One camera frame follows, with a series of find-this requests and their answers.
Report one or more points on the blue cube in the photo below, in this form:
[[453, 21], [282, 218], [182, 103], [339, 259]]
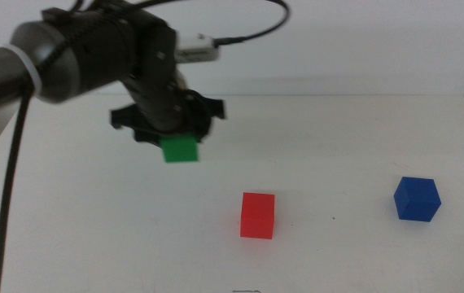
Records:
[[417, 201]]

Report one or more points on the red cube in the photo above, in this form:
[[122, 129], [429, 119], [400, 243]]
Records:
[[257, 217]]

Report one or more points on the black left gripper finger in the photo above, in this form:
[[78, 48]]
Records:
[[146, 137], [204, 135]]

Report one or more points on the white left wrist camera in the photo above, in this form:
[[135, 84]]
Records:
[[195, 49]]

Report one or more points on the green cube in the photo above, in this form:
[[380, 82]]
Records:
[[181, 149]]

